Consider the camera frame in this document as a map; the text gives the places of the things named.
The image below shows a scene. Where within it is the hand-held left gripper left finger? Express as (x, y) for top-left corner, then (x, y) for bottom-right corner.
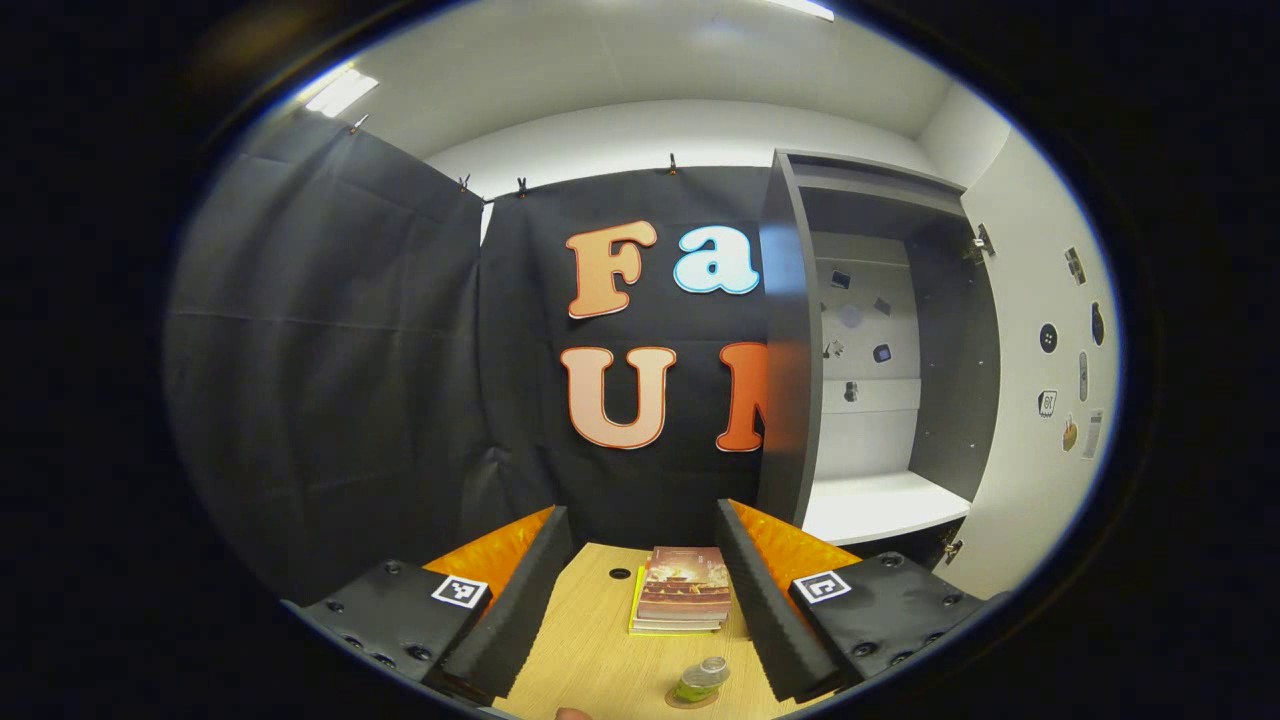
(285, 505), (576, 703)

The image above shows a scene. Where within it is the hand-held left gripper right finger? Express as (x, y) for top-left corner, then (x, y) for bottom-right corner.
(715, 497), (1006, 703)

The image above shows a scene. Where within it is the green label plastic bottle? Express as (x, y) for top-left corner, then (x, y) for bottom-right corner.
(676, 656), (732, 704)

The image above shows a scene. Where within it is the dark grey cabinet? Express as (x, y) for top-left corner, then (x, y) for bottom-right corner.
(755, 148), (1001, 573)

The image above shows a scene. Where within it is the beige cabinet door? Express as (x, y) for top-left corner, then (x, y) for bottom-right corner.
(945, 130), (1121, 601)

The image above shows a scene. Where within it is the black backdrop cloth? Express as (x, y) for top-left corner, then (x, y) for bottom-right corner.
(165, 125), (776, 601)

